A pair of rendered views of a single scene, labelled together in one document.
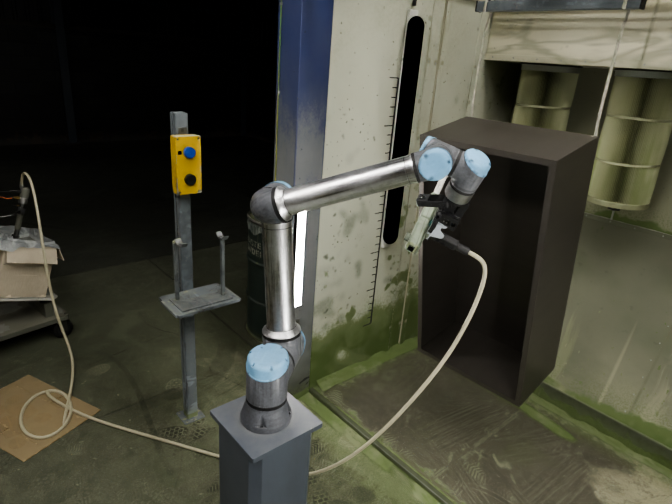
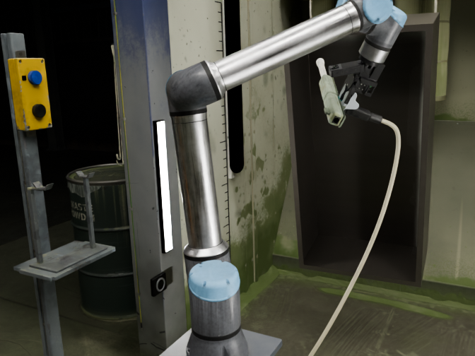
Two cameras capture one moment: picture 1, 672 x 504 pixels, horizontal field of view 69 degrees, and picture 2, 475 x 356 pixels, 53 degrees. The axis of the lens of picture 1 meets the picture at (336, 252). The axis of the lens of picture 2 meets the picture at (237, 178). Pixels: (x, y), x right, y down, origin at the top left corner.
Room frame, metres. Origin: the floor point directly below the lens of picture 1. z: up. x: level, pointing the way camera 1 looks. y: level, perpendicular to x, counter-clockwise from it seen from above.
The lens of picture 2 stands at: (0.23, 0.56, 1.49)
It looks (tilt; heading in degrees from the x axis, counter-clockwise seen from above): 13 degrees down; 341
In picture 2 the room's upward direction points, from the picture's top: 2 degrees counter-clockwise
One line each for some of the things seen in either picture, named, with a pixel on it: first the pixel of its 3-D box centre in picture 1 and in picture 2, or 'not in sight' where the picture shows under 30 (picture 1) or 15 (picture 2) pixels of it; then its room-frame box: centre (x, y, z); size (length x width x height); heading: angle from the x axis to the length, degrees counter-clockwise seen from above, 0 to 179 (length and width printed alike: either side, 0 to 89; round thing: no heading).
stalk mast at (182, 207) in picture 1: (185, 281); (39, 244); (2.21, 0.74, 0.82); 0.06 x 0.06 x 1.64; 42
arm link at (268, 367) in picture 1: (268, 373); (214, 295); (1.50, 0.21, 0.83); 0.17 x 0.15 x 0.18; 169
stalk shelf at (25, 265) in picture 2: (199, 299); (66, 258); (2.11, 0.64, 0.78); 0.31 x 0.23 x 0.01; 132
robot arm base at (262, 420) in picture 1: (266, 405); (216, 337); (1.49, 0.21, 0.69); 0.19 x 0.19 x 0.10
